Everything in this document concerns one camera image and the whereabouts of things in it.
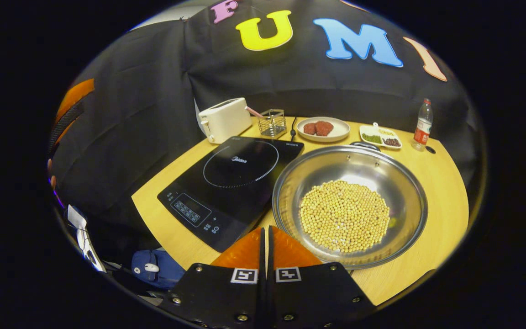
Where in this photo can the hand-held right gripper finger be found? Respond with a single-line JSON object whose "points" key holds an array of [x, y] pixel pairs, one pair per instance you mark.
{"points": [[262, 274], [272, 274]]}

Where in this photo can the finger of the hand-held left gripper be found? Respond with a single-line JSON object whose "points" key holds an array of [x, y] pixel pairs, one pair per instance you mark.
{"points": [[60, 137], [73, 112]]}

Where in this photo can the pile of soybeans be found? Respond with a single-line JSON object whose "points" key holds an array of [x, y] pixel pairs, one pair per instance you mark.
{"points": [[345, 214]]}

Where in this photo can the black induction cooktop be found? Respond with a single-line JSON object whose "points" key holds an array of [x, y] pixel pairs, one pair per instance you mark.
{"points": [[244, 160]]}

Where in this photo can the stainless steel pot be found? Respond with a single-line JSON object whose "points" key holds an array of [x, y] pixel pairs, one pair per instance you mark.
{"points": [[381, 173]]}

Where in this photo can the blue bag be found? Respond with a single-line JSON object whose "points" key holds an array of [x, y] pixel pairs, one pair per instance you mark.
{"points": [[167, 269]]}

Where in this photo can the raw red meat piece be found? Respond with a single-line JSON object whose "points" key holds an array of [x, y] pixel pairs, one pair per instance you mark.
{"points": [[309, 129], [324, 128]]}

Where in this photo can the white toaster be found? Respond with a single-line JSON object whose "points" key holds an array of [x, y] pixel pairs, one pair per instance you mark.
{"points": [[226, 121]]}

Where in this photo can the white round plate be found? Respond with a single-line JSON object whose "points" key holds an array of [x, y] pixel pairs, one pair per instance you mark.
{"points": [[338, 132]]}

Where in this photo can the pink stick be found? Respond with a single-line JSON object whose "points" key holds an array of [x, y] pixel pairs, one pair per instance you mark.
{"points": [[253, 111]]}

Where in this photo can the green mung beans pile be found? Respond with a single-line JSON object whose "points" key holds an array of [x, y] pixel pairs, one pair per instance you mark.
{"points": [[371, 138]]}

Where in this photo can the white divided dish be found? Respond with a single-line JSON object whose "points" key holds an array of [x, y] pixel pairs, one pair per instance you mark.
{"points": [[367, 130]]}

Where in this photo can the dark red beans pile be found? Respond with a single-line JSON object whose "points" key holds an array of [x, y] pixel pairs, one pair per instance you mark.
{"points": [[391, 142]]}

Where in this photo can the small pale beans pile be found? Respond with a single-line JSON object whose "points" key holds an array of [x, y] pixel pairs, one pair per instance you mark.
{"points": [[386, 132]]}

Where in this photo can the plastic water bottle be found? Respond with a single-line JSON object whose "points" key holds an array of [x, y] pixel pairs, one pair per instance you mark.
{"points": [[423, 130]]}

